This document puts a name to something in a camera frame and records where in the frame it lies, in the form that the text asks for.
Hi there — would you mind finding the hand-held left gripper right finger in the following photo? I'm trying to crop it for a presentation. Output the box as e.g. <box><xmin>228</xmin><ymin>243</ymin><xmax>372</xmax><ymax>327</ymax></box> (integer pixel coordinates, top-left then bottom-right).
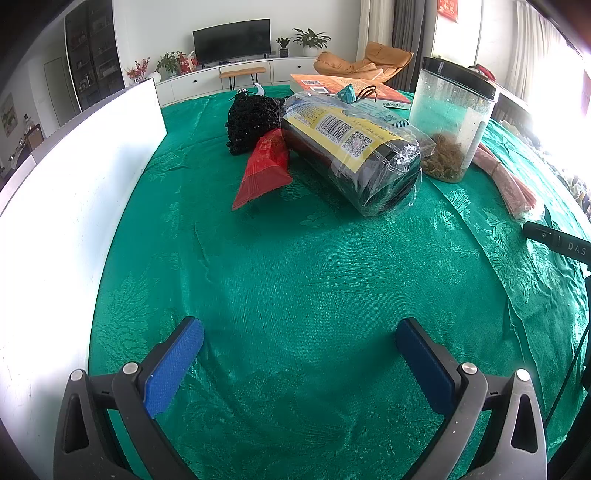
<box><xmin>396</xmin><ymin>318</ymin><xmax>548</xmax><ymax>480</ymax></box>

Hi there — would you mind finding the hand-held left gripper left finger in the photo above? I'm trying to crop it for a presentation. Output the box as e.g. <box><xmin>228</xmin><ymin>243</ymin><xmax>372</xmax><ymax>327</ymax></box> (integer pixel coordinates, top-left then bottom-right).
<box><xmin>53</xmin><ymin>316</ymin><xmax>205</xmax><ymax>480</ymax></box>

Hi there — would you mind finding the red snack packet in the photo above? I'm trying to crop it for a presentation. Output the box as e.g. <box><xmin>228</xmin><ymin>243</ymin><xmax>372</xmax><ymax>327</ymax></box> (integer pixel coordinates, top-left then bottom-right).
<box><xmin>232</xmin><ymin>128</ymin><xmax>291</xmax><ymax>212</ymax></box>

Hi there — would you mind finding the black roll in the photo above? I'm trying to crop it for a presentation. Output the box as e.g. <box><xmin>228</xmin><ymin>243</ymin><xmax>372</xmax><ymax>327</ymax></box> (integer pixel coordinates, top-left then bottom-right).
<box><xmin>279</xmin><ymin>92</ymin><xmax>423</xmax><ymax>217</ymax></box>

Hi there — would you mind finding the black lace cloth bundle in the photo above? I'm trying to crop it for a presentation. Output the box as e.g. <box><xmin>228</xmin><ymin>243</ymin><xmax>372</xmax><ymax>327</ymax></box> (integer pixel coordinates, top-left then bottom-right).
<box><xmin>225</xmin><ymin>90</ymin><xmax>296</xmax><ymax>158</ymax></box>

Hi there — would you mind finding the pink strip packet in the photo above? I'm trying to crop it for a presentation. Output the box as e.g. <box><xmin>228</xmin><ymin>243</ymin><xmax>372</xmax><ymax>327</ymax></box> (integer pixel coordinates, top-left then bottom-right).
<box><xmin>475</xmin><ymin>143</ymin><xmax>539</xmax><ymax>220</ymax></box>

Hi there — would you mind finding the green satin tablecloth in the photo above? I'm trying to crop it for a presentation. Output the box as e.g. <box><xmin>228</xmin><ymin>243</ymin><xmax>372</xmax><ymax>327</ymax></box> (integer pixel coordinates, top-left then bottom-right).
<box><xmin>88</xmin><ymin>85</ymin><xmax>591</xmax><ymax>480</ymax></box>

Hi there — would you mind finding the clear jar with black lid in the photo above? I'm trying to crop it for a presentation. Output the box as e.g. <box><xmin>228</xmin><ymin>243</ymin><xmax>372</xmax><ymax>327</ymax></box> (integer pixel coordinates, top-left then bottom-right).
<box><xmin>409</xmin><ymin>56</ymin><xmax>500</xmax><ymax>184</ymax></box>

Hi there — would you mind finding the white curtain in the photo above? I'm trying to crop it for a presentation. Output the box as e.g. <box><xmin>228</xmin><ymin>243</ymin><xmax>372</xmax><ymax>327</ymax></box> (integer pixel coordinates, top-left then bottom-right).
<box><xmin>508</xmin><ymin>0</ymin><xmax>568</xmax><ymax>93</ymax></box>

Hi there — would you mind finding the white teal printed packet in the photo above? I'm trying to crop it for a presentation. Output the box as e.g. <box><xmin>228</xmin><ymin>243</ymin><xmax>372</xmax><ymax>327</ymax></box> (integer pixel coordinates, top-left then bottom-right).
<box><xmin>355</xmin><ymin>99</ymin><xmax>411</xmax><ymax>130</ymax></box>

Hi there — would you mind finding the teal small pouch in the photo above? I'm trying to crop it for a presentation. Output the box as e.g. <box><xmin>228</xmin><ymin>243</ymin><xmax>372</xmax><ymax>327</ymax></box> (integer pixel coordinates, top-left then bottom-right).
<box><xmin>337</xmin><ymin>84</ymin><xmax>377</xmax><ymax>104</ymax></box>

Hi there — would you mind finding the grey curtain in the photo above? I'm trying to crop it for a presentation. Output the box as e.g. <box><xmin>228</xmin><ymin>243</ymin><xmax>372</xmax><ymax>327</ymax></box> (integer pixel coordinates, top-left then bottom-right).
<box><xmin>392</xmin><ymin>0</ymin><xmax>437</xmax><ymax>51</ymax></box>

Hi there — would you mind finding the orange lounge chair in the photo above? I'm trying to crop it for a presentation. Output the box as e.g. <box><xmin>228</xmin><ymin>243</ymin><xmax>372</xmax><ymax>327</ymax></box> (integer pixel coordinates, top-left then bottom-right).
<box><xmin>314</xmin><ymin>41</ymin><xmax>414</xmax><ymax>86</ymax></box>

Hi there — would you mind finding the orange book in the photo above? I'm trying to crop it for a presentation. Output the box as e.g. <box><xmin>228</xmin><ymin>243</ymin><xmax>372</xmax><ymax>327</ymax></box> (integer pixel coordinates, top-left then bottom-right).
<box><xmin>290</xmin><ymin>74</ymin><xmax>413</xmax><ymax>110</ymax></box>

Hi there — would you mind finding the red flower bouquet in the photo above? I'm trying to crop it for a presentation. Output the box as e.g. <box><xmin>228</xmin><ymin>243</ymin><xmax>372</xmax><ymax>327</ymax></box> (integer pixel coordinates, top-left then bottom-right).
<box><xmin>127</xmin><ymin>58</ymin><xmax>153</xmax><ymax>84</ymax></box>

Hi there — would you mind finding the small wooden stool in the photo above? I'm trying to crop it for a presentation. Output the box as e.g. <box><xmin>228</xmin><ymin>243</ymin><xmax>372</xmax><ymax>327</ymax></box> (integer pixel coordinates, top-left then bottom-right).
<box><xmin>219</xmin><ymin>67</ymin><xmax>267</xmax><ymax>90</ymax></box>

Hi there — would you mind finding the leafy green plant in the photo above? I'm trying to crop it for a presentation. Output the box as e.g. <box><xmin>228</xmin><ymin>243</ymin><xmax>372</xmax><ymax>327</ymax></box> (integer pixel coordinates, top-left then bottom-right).
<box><xmin>156</xmin><ymin>51</ymin><xmax>183</xmax><ymax>77</ymax></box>

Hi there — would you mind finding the framed painting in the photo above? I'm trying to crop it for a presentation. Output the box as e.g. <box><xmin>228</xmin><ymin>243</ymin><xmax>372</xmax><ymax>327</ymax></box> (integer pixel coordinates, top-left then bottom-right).
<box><xmin>0</xmin><ymin>92</ymin><xmax>17</xmax><ymax>127</ymax></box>

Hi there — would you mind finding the white television cabinet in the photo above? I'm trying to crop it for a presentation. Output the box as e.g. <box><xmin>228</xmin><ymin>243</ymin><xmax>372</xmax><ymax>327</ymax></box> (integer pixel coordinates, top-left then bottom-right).
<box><xmin>154</xmin><ymin>55</ymin><xmax>324</xmax><ymax>104</ymax></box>

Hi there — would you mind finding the dark display cabinet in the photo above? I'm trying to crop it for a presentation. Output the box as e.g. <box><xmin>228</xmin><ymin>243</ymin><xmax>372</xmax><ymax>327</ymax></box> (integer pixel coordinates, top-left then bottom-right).
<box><xmin>65</xmin><ymin>0</ymin><xmax>125</xmax><ymax>112</ymax></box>

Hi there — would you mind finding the large potted plant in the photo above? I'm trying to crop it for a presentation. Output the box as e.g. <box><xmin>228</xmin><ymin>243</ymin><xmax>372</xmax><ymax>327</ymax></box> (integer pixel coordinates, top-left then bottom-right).
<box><xmin>293</xmin><ymin>28</ymin><xmax>332</xmax><ymax>49</ymax></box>

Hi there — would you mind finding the television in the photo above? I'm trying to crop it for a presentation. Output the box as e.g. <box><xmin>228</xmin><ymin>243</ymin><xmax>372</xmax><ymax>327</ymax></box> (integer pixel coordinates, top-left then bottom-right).
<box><xmin>192</xmin><ymin>18</ymin><xmax>271</xmax><ymax>65</ymax></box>

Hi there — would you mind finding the black cable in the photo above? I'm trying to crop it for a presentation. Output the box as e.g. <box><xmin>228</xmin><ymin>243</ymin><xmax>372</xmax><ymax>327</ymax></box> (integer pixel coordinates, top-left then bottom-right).
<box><xmin>545</xmin><ymin>318</ymin><xmax>591</xmax><ymax>425</ymax></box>

